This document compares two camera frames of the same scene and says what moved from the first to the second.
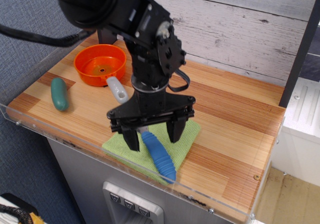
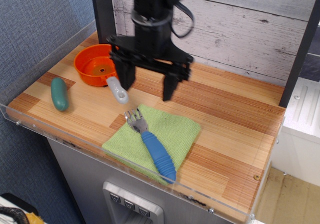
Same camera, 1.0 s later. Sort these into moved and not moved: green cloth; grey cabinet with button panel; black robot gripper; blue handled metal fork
Moved: black robot gripper
Not moved: green cloth; blue handled metal fork; grey cabinet with button panel
